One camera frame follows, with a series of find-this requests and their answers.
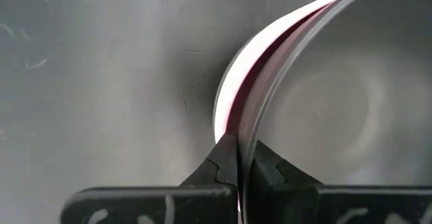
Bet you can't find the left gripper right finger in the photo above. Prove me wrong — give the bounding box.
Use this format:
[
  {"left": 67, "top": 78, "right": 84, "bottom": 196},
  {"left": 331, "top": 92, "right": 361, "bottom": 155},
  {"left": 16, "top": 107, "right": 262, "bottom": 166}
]
[{"left": 243, "top": 139, "right": 432, "bottom": 224}]

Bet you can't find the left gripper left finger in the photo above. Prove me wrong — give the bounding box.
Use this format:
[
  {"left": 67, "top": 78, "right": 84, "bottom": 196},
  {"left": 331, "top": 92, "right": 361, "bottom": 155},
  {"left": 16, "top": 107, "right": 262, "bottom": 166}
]
[{"left": 60, "top": 132, "right": 239, "bottom": 224}]

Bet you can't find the black bowl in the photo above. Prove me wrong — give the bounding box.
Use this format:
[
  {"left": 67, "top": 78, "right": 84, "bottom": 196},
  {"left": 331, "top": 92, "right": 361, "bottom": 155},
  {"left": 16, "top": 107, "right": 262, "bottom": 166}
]
[{"left": 236, "top": 0, "right": 432, "bottom": 224}]

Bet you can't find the pink bowl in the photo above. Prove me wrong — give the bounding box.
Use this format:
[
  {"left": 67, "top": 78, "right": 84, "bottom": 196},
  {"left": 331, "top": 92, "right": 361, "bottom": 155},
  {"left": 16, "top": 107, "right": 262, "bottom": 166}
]
[{"left": 212, "top": 0, "right": 362, "bottom": 211}]

